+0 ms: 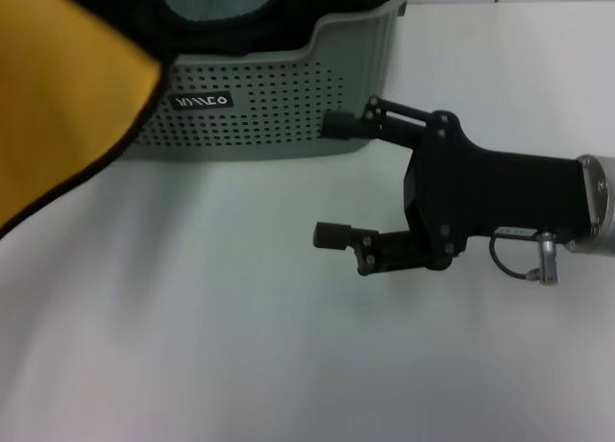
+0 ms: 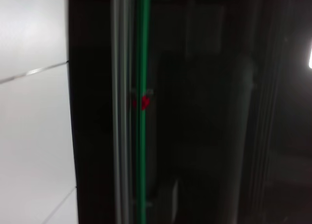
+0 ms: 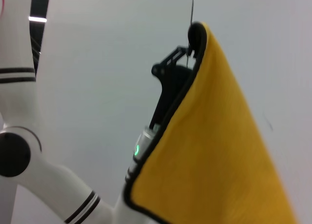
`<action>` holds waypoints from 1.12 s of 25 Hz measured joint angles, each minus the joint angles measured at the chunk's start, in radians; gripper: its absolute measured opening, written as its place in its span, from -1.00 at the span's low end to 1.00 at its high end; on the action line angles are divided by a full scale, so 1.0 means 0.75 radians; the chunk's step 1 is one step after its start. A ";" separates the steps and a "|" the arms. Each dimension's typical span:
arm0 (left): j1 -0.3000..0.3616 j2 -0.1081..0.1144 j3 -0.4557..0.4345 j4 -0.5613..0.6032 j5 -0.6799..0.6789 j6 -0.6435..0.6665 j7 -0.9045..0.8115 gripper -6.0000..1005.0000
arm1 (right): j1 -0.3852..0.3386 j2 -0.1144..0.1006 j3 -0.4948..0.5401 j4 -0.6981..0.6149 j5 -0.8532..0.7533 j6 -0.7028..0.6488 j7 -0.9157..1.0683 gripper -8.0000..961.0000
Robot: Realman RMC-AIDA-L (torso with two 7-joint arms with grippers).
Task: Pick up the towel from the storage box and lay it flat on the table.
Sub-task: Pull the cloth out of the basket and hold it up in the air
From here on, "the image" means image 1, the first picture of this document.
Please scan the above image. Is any right gripper cable with connector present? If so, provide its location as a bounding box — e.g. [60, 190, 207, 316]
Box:
[488, 230, 561, 285]

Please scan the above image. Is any green perforated plastic storage box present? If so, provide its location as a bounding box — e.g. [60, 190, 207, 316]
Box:
[127, 0, 414, 163]

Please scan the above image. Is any black cloth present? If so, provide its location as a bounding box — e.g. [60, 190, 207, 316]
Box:
[47, 0, 404, 62]

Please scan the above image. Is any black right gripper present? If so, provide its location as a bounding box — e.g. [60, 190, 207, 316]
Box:
[311, 109, 597, 278]

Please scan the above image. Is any green towel with black trim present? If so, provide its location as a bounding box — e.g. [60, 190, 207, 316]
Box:
[156, 0, 283, 24]

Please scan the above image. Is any green and yellow towel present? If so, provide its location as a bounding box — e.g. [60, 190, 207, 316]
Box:
[0, 0, 167, 241]

